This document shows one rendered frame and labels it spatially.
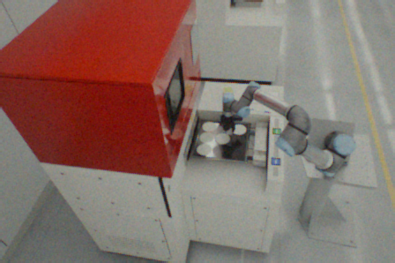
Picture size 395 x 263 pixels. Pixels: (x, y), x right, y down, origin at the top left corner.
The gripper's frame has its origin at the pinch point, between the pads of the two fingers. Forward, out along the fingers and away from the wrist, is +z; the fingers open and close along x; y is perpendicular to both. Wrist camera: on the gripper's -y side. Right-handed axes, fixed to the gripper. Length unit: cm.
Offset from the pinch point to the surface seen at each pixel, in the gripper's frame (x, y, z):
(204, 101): -34.9, -1.4, -5.1
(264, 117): 3.4, -27.1, -2.3
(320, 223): 60, -50, 90
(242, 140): 9.6, -3.4, 1.6
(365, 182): 75, -48, 10
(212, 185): 23.9, 31.5, 9.5
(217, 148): 5.4, 15.1, 1.6
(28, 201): -93, 154, 73
